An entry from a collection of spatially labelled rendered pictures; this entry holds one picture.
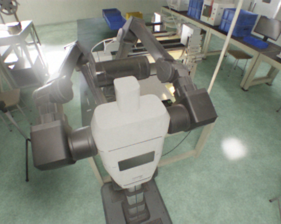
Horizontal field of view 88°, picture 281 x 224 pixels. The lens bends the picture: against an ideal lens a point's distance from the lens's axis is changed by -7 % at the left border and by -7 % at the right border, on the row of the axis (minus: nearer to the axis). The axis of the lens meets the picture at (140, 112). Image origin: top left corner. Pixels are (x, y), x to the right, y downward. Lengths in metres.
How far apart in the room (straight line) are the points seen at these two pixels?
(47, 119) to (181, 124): 0.39
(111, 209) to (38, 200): 0.89
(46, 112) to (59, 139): 0.10
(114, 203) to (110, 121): 1.23
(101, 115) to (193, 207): 1.61
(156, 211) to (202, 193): 0.63
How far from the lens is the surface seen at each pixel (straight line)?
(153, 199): 1.57
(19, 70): 3.43
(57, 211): 1.99
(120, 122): 0.40
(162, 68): 0.60
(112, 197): 1.59
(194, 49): 1.45
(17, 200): 2.25
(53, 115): 0.49
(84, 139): 0.45
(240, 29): 3.97
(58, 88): 0.52
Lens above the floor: 1.77
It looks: 44 degrees down
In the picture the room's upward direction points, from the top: straight up
